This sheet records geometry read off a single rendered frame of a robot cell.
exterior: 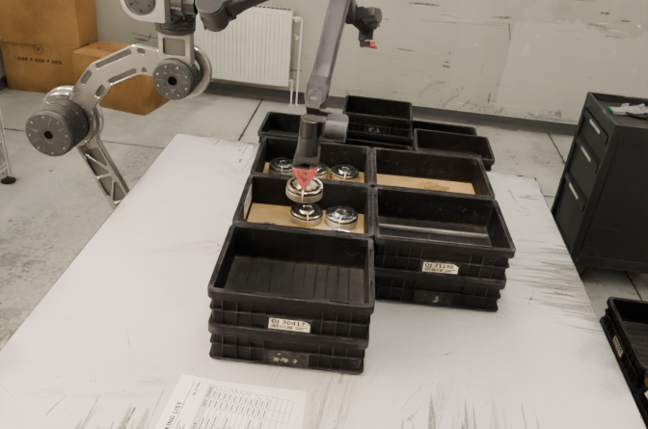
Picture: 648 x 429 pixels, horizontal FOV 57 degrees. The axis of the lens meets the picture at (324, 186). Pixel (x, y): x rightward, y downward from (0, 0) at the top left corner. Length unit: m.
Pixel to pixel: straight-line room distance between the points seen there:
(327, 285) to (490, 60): 3.60
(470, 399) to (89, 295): 1.07
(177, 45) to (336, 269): 0.94
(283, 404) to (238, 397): 0.11
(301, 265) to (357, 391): 0.38
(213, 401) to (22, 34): 4.09
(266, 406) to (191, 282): 0.51
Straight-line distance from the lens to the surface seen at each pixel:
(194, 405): 1.51
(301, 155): 1.61
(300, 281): 1.65
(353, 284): 1.65
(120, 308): 1.78
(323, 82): 1.61
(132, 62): 2.28
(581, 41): 5.11
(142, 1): 1.82
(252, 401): 1.51
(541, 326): 1.90
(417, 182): 2.21
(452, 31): 4.90
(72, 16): 5.02
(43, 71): 5.25
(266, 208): 1.94
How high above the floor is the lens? 1.84
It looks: 29 degrees down
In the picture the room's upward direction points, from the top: 5 degrees clockwise
